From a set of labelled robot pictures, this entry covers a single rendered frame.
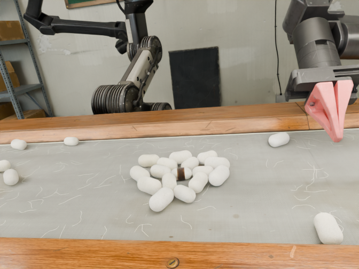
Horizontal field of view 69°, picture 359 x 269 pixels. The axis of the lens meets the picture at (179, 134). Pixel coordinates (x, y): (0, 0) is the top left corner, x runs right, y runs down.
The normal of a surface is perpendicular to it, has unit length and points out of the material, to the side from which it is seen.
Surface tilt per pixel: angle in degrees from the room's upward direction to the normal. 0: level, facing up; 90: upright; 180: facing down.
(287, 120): 45
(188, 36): 93
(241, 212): 0
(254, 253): 0
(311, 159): 0
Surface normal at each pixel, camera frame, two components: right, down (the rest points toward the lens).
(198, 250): -0.11, -0.92
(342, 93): -0.17, -0.08
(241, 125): -0.18, -0.37
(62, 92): -0.18, 0.40
